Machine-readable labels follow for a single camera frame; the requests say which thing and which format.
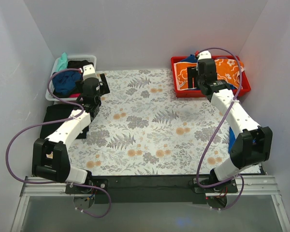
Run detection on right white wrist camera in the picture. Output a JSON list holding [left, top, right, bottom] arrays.
[[197, 50, 212, 61]]

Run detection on aluminium frame rail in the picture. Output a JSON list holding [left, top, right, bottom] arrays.
[[11, 174, 290, 232]]

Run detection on navy blue t shirt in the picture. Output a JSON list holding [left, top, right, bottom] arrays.
[[52, 71, 82, 98]]

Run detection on orange floral cloth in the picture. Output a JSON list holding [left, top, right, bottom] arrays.
[[173, 58, 240, 91]]

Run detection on folded black t shirt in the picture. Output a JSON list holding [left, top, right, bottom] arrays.
[[39, 103, 90, 141]]

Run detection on white plastic laundry basket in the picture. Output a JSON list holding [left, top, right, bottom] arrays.
[[45, 53, 97, 101]]

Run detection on black t shirt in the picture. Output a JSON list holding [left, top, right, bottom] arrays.
[[67, 60, 94, 72], [39, 103, 90, 141]]

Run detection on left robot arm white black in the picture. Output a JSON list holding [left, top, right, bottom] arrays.
[[32, 73, 110, 193]]

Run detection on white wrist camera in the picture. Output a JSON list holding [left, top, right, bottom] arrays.
[[197, 50, 212, 61], [83, 64, 97, 80]]

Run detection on floral patterned table mat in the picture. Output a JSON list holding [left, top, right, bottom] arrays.
[[37, 69, 261, 176]]

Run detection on magenta t shirt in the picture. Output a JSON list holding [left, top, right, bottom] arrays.
[[69, 93, 80, 98]]

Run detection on folded blue t shirt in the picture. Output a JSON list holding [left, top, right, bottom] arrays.
[[228, 128, 236, 154]]

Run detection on red plastic bin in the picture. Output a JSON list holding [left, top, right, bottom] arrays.
[[171, 56, 251, 98]]

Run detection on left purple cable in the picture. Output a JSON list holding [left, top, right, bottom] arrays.
[[5, 68, 112, 218]]

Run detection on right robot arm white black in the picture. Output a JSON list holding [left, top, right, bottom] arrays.
[[188, 51, 273, 192]]

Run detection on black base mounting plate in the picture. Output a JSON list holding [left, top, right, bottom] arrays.
[[64, 174, 238, 205]]

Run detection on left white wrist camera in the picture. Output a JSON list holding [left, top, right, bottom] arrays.
[[83, 64, 97, 80]]

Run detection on teal t shirt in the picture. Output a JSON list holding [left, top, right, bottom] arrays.
[[56, 52, 68, 72]]

